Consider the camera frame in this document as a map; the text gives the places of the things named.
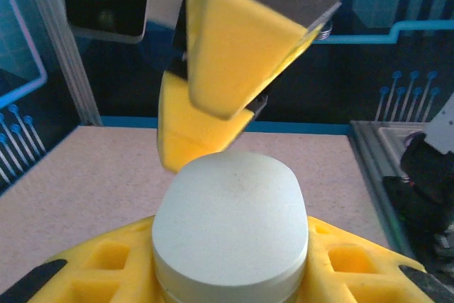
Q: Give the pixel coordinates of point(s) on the mint green earbud charging case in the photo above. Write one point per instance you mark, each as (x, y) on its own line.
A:
(230, 218)

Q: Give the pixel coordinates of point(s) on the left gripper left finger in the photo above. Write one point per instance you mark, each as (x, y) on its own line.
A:
(142, 235)

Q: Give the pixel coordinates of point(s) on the aluminium frame post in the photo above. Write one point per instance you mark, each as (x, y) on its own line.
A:
(71, 69)

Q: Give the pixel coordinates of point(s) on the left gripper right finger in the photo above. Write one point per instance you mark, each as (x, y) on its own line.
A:
(319, 239)

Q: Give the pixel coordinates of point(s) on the aluminium side rail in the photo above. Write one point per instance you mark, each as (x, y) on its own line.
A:
(369, 147)

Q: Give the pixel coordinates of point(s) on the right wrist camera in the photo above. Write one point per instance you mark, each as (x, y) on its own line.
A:
(103, 1)

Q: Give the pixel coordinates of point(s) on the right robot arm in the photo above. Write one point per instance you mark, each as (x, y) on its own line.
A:
(425, 193)

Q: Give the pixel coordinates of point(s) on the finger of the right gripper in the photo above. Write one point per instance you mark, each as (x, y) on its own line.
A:
(184, 132)
(241, 51)

